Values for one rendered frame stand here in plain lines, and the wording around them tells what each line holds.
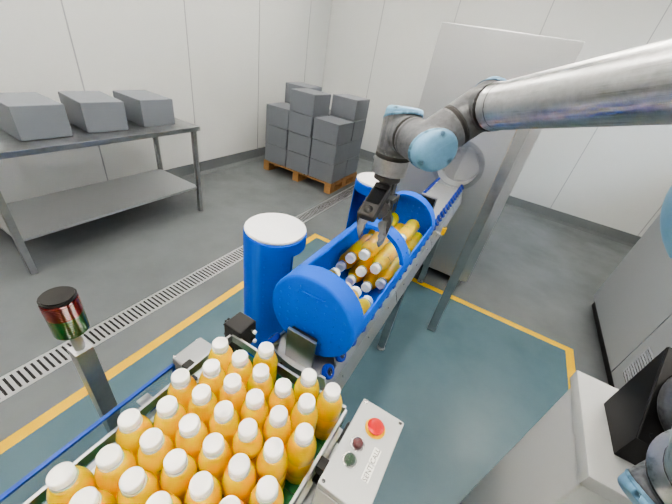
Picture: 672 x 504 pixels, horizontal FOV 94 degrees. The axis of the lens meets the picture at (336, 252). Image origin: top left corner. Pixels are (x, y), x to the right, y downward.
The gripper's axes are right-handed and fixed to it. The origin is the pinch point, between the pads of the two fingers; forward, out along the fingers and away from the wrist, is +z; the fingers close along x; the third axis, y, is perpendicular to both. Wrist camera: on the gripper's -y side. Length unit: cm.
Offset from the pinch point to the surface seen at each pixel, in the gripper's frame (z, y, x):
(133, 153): 89, 122, 326
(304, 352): 30.1, -23.5, 3.3
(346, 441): 19, -44, -20
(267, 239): 26, 11, 47
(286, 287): 13.4, -19.8, 14.2
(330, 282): 6.4, -17.3, 2.0
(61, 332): 11, -63, 39
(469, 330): 129, 145, -56
